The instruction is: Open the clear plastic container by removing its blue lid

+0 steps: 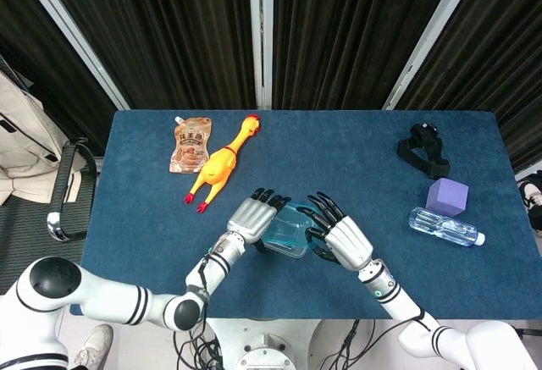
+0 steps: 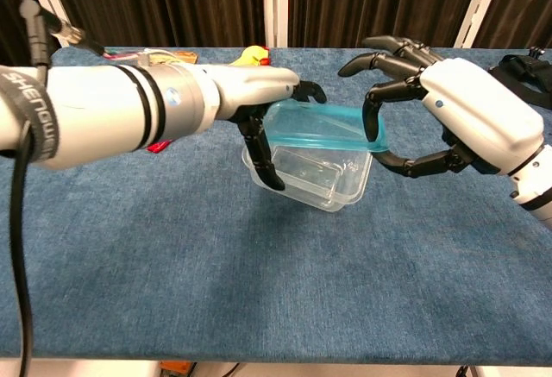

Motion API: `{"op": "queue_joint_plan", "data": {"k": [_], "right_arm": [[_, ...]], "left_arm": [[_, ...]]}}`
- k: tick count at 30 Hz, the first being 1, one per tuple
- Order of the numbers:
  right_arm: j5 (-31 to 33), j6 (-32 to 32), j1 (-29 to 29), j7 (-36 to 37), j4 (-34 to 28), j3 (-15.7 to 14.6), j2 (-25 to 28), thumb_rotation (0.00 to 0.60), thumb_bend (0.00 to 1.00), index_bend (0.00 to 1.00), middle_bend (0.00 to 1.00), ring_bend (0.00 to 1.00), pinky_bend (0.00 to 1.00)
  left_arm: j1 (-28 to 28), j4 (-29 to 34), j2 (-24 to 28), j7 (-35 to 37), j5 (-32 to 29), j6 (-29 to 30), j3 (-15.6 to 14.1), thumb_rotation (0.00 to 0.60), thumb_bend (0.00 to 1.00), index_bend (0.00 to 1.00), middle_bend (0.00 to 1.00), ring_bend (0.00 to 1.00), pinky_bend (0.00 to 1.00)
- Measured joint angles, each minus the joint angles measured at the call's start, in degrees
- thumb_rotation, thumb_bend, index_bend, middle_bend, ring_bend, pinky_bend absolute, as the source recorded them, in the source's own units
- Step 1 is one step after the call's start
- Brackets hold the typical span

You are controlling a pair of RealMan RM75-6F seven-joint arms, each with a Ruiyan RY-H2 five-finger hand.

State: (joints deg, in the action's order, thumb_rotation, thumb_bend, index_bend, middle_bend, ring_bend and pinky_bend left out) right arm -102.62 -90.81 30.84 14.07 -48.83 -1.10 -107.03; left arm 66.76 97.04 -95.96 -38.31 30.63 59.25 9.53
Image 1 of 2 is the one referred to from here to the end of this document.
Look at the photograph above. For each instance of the dark pleated curtain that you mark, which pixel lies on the dark pleated curtain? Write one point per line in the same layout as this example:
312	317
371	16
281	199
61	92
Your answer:
178	35
347	35
42	48
499	48

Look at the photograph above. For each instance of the yellow rubber chicken toy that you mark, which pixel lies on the yellow rubber chicken toy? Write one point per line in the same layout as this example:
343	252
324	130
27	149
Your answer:
218	167

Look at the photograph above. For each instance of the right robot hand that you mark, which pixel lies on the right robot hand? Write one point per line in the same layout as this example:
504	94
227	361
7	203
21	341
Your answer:
347	239

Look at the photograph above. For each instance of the brown spout pouch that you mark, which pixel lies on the brown spout pouch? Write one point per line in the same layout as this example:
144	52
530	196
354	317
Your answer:
190	150

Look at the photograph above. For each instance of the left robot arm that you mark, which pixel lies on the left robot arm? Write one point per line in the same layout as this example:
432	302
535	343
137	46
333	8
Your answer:
106	298

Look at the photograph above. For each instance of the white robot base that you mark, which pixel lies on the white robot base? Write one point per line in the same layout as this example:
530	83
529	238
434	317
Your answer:
262	353

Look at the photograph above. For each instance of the white sneaker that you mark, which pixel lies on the white sneaker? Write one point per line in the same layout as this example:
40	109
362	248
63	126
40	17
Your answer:
95	344

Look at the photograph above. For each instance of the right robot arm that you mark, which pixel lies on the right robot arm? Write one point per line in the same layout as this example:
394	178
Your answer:
402	306

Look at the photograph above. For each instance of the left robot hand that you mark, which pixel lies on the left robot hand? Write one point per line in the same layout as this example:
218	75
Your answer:
252	217

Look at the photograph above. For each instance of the teal container lid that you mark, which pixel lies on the teal container lid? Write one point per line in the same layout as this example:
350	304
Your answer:
301	209

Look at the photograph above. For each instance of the black white backpack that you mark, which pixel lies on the black white backpack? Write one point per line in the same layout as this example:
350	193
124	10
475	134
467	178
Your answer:
531	192

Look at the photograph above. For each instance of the purple foam cube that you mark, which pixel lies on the purple foam cube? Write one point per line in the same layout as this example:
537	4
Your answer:
446	196

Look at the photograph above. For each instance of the clear plastic water bottle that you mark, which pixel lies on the clear plastic water bottle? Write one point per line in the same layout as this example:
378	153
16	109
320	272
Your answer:
444	226

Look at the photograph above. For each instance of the black chair armrest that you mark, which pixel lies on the black chair armrest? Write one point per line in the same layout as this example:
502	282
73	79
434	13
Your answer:
63	175

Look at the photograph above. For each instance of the blue fabric tablecloth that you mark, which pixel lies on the blue fabric tablecloth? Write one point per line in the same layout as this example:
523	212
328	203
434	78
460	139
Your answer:
339	154

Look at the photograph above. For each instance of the beige canvas bag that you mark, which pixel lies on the beige canvas bag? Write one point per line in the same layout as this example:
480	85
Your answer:
25	133

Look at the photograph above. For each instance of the white frame post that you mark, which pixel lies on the white frame post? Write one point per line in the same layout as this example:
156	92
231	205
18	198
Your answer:
432	35
68	27
260	35

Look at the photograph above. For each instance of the clear plastic container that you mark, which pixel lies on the clear plastic container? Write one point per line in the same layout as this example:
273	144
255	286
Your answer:
288	251

